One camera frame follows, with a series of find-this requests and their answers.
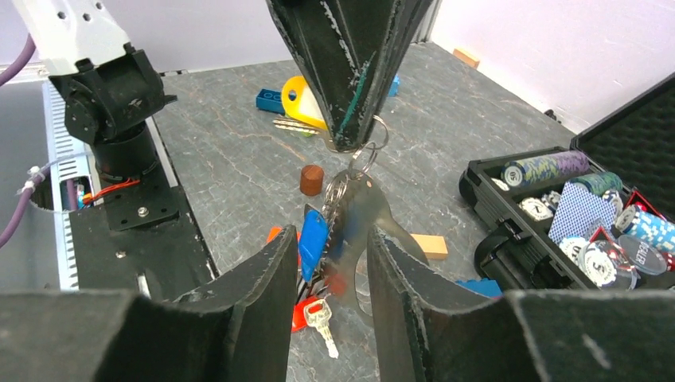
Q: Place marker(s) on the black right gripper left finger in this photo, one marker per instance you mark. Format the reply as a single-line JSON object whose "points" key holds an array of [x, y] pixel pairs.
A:
{"points": [[235, 328]]}

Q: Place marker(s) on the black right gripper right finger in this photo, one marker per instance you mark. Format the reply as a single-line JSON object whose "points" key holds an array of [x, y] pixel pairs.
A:
{"points": [[428, 328]]}

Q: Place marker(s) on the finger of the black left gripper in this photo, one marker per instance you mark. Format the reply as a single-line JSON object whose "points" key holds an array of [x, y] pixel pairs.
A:
{"points": [[313, 32], [379, 32]]}

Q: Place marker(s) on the yellow key tag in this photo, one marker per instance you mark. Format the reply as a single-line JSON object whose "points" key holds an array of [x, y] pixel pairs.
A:
{"points": [[299, 102]]}

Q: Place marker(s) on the blue key tag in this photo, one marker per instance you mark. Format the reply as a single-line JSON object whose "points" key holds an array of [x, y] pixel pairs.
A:
{"points": [[312, 241]]}

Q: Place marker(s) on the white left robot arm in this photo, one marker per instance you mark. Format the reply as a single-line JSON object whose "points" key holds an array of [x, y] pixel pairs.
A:
{"points": [[109, 87]]}

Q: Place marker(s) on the wooden block on ledge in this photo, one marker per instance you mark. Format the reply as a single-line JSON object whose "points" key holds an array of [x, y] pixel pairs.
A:
{"points": [[467, 58]]}

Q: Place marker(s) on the blue grey green brick stack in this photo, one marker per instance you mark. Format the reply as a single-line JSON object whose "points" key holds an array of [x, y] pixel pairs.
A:
{"points": [[394, 87]]}

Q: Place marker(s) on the blue red brick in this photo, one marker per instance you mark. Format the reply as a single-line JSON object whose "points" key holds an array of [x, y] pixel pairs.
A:
{"points": [[486, 287]]}

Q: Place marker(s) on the orange flat block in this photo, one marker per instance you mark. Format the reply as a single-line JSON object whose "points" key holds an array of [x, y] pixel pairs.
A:
{"points": [[434, 247]]}

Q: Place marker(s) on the small dark blue brick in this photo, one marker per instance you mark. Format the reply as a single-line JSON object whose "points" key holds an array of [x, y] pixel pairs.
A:
{"points": [[270, 100]]}

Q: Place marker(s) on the brown wooden cylinder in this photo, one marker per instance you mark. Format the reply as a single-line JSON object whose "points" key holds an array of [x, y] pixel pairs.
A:
{"points": [[311, 180]]}

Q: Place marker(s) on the black poker chip case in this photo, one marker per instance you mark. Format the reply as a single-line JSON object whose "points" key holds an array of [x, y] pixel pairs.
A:
{"points": [[597, 215]]}

